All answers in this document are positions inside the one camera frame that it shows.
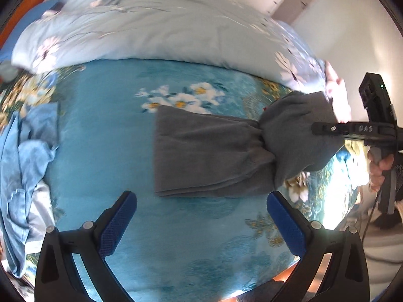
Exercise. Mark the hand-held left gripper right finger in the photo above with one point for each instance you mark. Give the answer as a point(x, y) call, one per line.
point(288, 226)

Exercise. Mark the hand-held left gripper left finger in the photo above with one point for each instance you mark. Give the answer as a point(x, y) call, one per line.
point(118, 226)

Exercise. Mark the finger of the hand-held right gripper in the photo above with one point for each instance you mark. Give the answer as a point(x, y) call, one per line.
point(346, 129)

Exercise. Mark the grey knit sweater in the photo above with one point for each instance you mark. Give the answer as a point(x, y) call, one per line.
point(204, 151)

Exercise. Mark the person's right hand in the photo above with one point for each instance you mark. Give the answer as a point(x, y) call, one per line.
point(379, 165)

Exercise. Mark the white satin garment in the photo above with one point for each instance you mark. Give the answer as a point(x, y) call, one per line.
point(41, 207)

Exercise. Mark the person's light trousers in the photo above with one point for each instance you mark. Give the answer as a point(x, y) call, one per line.
point(384, 251)

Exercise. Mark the teal floral blanket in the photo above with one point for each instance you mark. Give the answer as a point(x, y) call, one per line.
point(110, 116)

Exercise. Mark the light blue sweater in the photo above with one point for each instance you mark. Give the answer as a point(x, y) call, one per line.
point(19, 170)

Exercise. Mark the pale blue floral quilt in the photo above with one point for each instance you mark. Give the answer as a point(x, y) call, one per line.
point(157, 28)

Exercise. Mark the blue pillow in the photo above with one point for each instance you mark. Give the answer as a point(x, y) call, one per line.
point(34, 15)

